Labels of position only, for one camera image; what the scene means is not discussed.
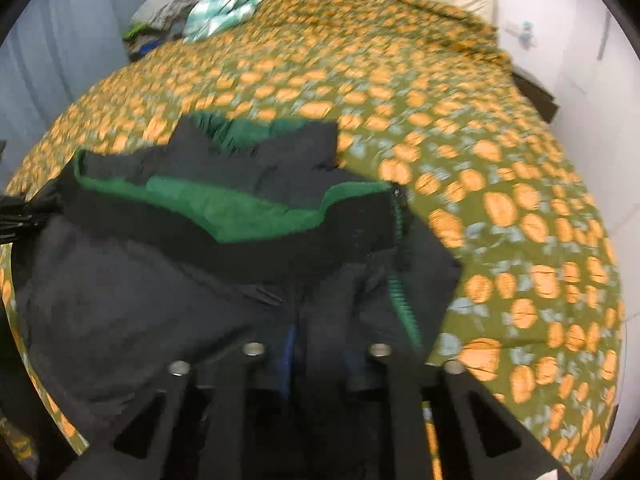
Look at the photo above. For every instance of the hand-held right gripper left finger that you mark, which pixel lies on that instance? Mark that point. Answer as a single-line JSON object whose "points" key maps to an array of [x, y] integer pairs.
{"points": [[225, 410]]}

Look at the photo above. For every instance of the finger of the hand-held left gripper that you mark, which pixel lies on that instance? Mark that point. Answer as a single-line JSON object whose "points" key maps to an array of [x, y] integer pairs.
{"points": [[22, 215]]}

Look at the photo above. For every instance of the dark wooden nightstand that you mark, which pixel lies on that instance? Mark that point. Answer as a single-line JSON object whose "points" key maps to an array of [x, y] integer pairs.
{"points": [[537, 92]]}

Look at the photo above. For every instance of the black jacket with green lining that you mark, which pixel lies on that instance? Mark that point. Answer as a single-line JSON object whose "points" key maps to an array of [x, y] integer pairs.
{"points": [[165, 270]]}

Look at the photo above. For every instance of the blue wall sticker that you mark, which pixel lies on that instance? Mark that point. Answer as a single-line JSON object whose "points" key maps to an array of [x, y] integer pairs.
{"points": [[525, 34]]}

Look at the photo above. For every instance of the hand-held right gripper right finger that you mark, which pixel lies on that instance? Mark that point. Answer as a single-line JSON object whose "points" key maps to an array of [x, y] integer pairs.
{"points": [[405, 410]]}

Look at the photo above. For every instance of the blue-grey curtain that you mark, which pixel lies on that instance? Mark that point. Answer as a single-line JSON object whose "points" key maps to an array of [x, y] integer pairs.
{"points": [[65, 35]]}

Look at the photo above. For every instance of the teal checkered cloth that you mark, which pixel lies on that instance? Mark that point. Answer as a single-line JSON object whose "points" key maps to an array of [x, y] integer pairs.
{"points": [[220, 7]]}

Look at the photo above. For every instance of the green blanket with orange print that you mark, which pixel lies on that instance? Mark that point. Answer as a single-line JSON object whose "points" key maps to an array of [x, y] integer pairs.
{"points": [[450, 125]]}

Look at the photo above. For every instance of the grey clothes pile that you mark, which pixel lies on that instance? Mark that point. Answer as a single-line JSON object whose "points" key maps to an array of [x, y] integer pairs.
{"points": [[160, 12]]}

